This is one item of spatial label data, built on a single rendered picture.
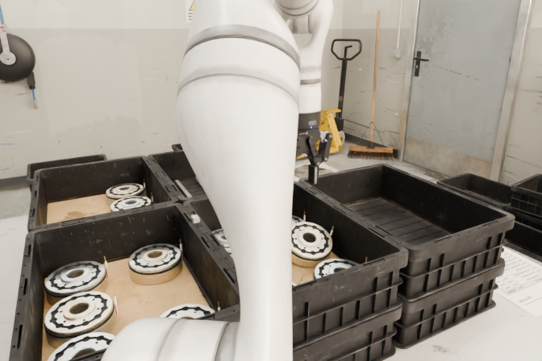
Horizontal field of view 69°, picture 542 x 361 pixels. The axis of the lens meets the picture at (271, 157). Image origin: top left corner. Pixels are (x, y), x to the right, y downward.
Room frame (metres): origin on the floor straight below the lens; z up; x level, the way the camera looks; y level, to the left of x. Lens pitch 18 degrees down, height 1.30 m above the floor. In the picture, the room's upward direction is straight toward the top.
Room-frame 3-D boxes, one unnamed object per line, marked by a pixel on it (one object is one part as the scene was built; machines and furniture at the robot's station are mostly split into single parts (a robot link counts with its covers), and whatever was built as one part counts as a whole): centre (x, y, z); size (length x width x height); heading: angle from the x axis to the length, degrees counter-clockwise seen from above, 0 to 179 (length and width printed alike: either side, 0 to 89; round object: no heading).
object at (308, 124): (0.74, -0.06, 1.12); 0.08 x 0.08 x 0.09
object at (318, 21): (0.73, -0.06, 1.28); 0.09 x 0.07 x 0.15; 80
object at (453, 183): (2.00, -1.16, 0.31); 0.40 x 0.30 x 0.34; 29
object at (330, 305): (0.71, -0.02, 0.87); 0.40 x 0.30 x 0.11; 28
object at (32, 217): (0.93, 0.43, 0.92); 0.40 x 0.30 x 0.02; 28
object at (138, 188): (1.06, 0.42, 0.86); 0.10 x 0.10 x 0.01
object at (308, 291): (0.71, -0.02, 0.92); 0.40 x 0.30 x 0.02; 28
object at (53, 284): (0.64, 0.36, 0.86); 0.10 x 0.10 x 0.01
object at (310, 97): (0.75, -0.05, 1.19); 0.11 x 0.09 x 0.06; 27
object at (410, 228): (0.85, -0.29, 0.87); 0.40 x 0.30 x 0.11; 28
